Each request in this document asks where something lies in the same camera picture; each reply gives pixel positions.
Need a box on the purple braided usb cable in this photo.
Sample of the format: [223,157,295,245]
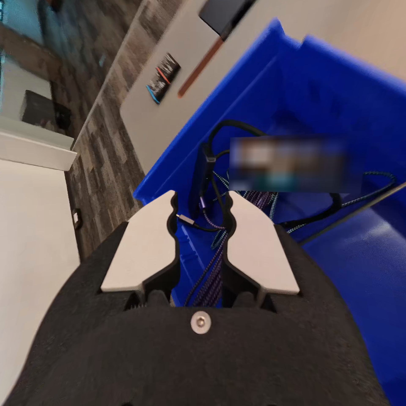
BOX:
[185,190,278,307]

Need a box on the orange striped black battery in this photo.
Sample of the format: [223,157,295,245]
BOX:
[155,53,181,84]

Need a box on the blue plastic bin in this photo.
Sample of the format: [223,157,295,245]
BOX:
[133,17,406,406]

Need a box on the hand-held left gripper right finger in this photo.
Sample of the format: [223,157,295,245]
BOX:
[222,190,300,297]

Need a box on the black flat panel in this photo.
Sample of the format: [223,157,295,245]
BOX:
[199,0,256,41]

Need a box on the teal braided cable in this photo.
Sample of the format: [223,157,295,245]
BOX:
[210,170,398,252]

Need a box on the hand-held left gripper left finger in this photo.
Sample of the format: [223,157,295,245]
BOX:
[100,190,181,292]

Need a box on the thick black cable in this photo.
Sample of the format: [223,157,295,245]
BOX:
[279,193,344,229]

